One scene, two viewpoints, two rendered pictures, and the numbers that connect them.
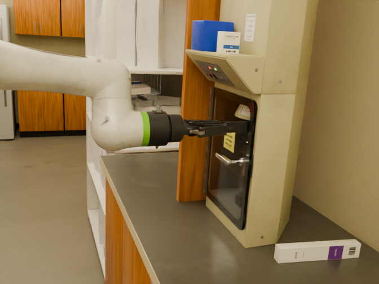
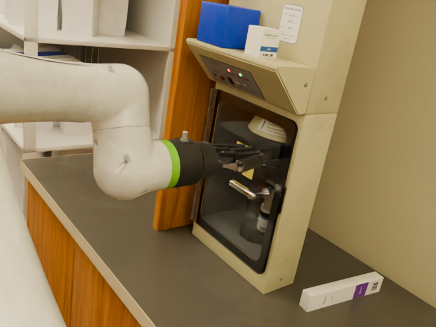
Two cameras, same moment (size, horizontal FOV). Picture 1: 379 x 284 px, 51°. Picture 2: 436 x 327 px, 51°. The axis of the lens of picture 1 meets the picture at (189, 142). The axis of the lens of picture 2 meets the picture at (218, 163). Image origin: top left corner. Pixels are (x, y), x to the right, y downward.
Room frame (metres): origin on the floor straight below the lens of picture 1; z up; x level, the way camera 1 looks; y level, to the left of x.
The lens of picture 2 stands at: (0.24, 0.30, 1.62)
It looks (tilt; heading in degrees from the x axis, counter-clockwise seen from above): 20 degrees down; 340
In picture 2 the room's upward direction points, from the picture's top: 10 degrees clockwise
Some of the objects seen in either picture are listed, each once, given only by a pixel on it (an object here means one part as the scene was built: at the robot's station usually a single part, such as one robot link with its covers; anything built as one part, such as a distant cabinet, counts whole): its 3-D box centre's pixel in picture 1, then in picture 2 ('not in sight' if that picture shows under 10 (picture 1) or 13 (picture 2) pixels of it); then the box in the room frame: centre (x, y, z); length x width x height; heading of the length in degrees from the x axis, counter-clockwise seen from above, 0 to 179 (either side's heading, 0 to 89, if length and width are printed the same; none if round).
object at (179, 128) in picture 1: (183, 128); (210, 159); (1.05, 0.02, 1.31); 0.09 x 0.08 x 0.07; 111
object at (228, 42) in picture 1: (228, 42); (262, 41); (1.17, -0.09, 1.54); 0.05 x 0.05 x 0.06; 17
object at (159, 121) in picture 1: (157, 127); (180, 160); (1.02, 0.09, 1.31); 0.09 x 0.06 x 0.12; 21
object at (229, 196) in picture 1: (227, 154); (237, 179); (1.23, -0.12, 1.19); 0.30 x 0.01 x 0.40; 20
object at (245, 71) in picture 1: (219, 69); (242, 73); (1.21, -0.08, 1.46); 0.32 x 0.12 x 0.10; 21
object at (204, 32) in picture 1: (211, 36); (228, 25); (1.28, -0.05, 1.56); 0.10 x 0.10 x 0.09; 21
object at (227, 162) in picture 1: (228, 158); (248, 189); (1.15, -0.12, 1.20); 0.10 x 0.05 x 0.03; 20
